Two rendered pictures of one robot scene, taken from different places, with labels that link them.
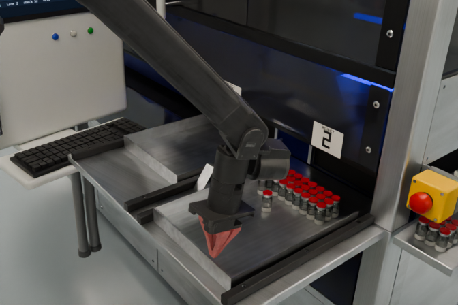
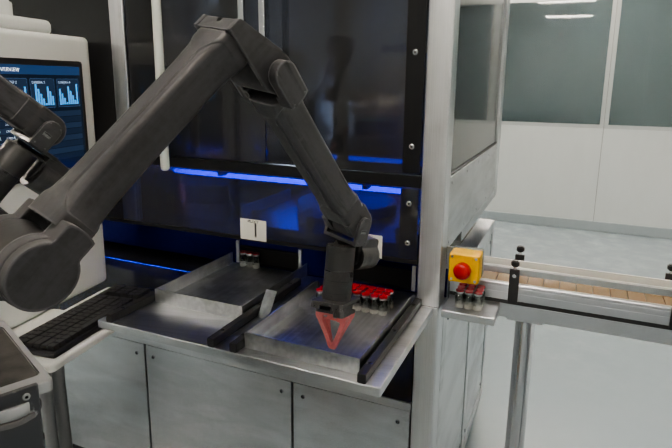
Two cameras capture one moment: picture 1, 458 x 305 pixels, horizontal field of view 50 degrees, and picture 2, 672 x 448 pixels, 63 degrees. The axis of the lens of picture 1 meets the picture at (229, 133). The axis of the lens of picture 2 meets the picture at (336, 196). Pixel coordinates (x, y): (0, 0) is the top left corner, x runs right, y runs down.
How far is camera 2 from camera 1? 0.50 m
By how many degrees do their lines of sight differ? 29
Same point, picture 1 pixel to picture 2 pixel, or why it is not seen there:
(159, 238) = (263, 357)
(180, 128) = (200, 275)
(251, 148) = (363, 235)
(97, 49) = not seen: hidden behind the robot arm
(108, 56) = not seen: hidden behind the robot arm
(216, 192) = (335, 282)
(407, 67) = (430, 169)
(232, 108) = (353, 201)
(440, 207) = (476, 271)
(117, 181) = (177, 328)
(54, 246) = not seen: outside the picture
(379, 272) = (433, 348)
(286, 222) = (358, 320)
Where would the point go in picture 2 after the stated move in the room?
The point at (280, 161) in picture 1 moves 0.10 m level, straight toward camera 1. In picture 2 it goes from (373, 249) to (394, 264)
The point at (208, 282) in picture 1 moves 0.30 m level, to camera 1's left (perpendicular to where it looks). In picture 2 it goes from (335, 373) to (175, 414)
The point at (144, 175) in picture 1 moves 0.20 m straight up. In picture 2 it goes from (200, 318) to (197, 236)
